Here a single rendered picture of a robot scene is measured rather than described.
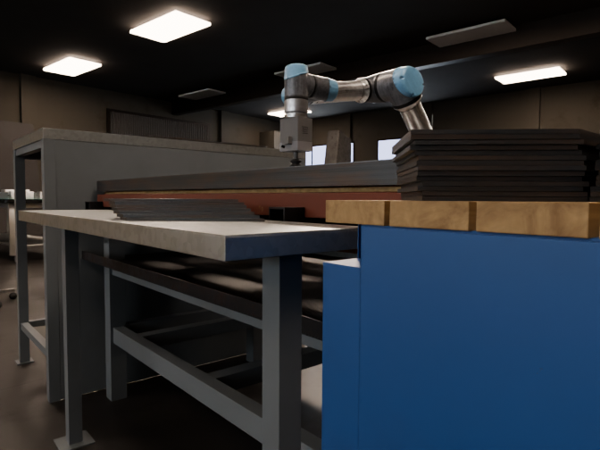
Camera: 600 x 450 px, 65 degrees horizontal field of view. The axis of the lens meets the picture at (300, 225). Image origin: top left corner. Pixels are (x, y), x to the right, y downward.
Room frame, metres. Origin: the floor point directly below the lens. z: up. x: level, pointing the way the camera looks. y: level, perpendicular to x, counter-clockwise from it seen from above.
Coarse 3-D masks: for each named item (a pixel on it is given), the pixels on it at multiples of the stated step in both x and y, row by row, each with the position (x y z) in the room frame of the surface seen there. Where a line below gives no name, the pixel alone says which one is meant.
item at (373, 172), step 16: (384, 160) 0.77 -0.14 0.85; (176, 176) 1.34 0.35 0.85; (192, 176) 1.27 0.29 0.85; (208, 176) 1.20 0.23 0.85; (224, 176) 1.14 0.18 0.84; (240, 176) 1.09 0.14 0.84; (256, 176) 1.04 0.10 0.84; (272, 176) 1.00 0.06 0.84; (288, 176) 0.96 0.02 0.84; (304, 176) 0.92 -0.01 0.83; (320, 176) 0.89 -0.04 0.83; (336, 176) 0.85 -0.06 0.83; (352, 176) 0.82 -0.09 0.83; (368, 176) 0.80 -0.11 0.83; (384, 176) 0.77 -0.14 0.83
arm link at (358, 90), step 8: (360, 80) 1.84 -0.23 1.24; (368, 80) 1.84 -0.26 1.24; (344, 88) 1.76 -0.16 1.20; (352, 88) 1.79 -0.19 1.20; (360, 88) 1.81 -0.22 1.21; (368, 88) 1.83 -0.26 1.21; (344, 96) 1.77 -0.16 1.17; (352, 96) 1.80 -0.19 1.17; (360, 96) 1.83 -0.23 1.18; (368, 96) 1.84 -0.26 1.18; (376, 96) 1.85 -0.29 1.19
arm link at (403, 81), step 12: (384, 72) 1.82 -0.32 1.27; (396, 72) 1.75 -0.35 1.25; (408, 72) 1.74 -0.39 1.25; (384, 84) 1.79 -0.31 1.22; (396, 84) 1.75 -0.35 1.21; (408, 84) 1.74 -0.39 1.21; (420, 84) 1.77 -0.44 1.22; (384, 96) 1.82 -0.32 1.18; (396, 96) 1.78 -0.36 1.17; (408, 96) 1.76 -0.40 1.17; (420, 96) 1.79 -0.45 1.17; (396, 108) 1.82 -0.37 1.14; (408, 108) 1.80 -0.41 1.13; (420, 108) 1.82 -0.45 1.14; (408, 120) 1.84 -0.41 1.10; (420, 120) 1.83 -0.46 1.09
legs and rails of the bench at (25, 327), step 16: (32, 144) 1.93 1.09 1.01; (16, 160) 2.21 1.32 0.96; (16, 176) 2.20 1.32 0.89; (16, 192) 2.20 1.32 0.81; (16, 208) 2.20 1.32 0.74; (16, 224) 2.20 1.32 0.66; (16, 240) 2.21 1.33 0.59; (16, 256) 2.22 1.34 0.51; (16, 272) 2.23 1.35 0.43; (32, 320) 2.26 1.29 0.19; (32, 336) 2.01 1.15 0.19
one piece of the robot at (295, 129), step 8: (280, 120) 1.52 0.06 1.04; (288, 120) 1.49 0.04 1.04; (296, 120) 1.47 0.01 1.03; (304, 120) 1.49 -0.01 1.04; (280, 128) 1.52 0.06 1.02; (288, 128) 1.49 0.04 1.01; (296, 128) 1.47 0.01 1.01; (304, 128) 1.49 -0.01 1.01; (280, 136) 1.52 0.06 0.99; (288, 136) 1.47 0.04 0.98; (296, 136) 1.47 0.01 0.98; (304, 136) 1.49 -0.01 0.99; (280, 144) 1.52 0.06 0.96; (288, 144) 1.48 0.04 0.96; (296, 144) 1.47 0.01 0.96; (304, 144) 1.48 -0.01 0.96; (288, 152) 1.54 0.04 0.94; (296, 152) 1.51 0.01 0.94
